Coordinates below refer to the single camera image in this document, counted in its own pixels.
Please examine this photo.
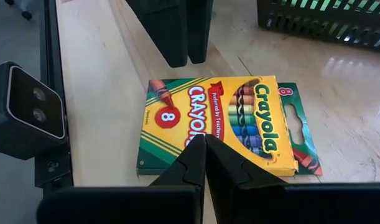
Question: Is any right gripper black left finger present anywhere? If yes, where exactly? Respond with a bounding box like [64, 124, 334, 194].
[149, 133, 207, 187]

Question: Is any black table-level camera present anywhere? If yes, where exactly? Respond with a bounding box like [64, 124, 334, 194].
[0, 61, 67, 161]

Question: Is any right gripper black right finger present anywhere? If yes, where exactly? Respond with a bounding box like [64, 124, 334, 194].
[205, 134, 287, 224]

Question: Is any yellow Crayola crayon box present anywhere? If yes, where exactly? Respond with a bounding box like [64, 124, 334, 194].
[136, 75, 323, 177]

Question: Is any black plastic slotted basket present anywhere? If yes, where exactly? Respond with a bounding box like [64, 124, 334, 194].
[256, 0, 380, 53]

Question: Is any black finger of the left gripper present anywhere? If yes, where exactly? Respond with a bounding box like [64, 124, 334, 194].
[126, 0, 189, 68]
[186, 0, 214, 65]

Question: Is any person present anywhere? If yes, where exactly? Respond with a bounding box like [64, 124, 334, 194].
[4, 0, 34, 21]

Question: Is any black aluminium table frame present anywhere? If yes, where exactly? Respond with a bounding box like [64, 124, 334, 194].
[39, 0, 75, 197]

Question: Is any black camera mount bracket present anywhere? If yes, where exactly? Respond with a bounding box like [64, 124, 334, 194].
[34, 136, 75, 195]

